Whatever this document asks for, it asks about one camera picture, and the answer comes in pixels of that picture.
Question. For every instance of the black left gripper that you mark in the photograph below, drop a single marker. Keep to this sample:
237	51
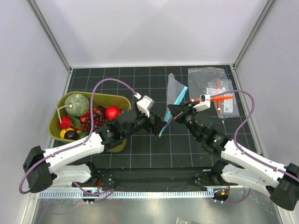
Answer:
155	128

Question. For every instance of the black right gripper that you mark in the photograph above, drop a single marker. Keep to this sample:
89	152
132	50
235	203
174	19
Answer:
177	109

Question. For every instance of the clear zip top bag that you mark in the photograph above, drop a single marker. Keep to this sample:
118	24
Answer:
174	96

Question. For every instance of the red toy apple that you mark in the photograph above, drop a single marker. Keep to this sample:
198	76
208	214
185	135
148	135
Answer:
112	112

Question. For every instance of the purple toy grape bunch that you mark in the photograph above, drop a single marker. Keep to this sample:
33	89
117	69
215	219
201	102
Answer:
93	119

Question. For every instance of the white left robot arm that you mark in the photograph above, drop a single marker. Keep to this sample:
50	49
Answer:
44	167

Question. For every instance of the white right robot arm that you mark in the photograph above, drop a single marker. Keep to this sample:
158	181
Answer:
238	164

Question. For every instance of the clear bag with orange tool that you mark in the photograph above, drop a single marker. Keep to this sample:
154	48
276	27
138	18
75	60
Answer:
211	81

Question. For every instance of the black grid mat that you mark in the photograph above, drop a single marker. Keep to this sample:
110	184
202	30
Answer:
176	148

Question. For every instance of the red toy strawberry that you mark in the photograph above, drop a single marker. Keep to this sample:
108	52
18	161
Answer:
83	118

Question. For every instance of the green toy lime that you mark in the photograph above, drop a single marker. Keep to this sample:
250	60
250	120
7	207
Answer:
82	134

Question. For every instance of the green toy melon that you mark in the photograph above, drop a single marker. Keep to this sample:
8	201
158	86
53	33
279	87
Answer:
77	105

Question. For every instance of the dark purple toy plum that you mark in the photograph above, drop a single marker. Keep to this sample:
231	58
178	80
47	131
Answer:
71	135

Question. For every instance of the red toy radish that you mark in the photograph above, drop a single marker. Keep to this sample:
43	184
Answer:
63	122

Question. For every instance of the yellow toy fruit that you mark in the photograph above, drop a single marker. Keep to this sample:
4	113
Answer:
63	132

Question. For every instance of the olive green plastic bin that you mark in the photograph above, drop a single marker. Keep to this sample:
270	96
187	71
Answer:
72	119

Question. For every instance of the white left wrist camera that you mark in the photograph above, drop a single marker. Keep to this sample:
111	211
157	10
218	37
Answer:
144	105

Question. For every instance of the perforated metal rail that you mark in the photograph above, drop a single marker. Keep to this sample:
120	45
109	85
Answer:
78	194

